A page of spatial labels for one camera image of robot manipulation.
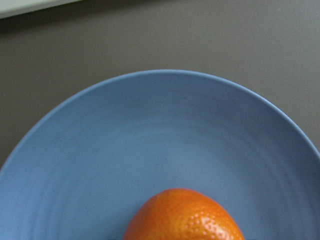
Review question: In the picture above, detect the orange fruit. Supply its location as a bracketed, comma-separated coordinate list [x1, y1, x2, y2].
[123, 188, 245, 240]

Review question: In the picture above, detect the blue plate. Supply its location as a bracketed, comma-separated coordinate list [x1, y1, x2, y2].
[0, 70, 320, 240]

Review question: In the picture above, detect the cream rabbit tray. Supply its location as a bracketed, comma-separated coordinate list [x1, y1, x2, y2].
[0, 0, 78, 19]

